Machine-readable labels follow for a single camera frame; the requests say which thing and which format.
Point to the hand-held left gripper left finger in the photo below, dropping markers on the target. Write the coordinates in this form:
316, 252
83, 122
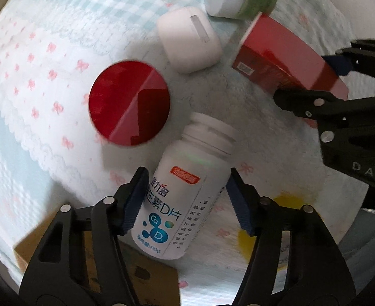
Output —
134, 199

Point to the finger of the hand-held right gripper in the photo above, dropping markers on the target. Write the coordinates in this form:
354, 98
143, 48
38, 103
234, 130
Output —
342, 62
302, 100

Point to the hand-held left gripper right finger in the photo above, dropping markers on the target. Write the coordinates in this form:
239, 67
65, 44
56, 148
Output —
240, 197

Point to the red rectangular box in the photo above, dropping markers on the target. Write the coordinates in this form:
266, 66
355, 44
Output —
289, 60

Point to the white pill bottle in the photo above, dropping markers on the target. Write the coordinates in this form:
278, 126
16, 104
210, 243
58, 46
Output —
187, 185

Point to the brown cardboard box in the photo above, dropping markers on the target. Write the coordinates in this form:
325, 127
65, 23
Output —
88, 261

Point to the red round lid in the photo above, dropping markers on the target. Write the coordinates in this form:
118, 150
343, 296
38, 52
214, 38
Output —
129, 102

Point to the white earbuds case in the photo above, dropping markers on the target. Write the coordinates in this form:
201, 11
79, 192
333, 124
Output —
190, 40

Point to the bow-print blanket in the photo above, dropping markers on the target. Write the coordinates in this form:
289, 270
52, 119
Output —
63, 70

